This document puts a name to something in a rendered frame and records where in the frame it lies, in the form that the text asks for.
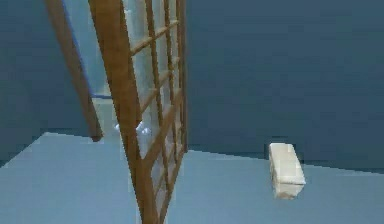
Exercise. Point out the brown wooden glazed door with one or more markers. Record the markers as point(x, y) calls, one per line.
point(115, 66)

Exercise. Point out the white rectangular box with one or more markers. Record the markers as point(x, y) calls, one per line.
point(286, 166)

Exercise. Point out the brown wooden door frame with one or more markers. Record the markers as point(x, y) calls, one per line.
point(71, 63)

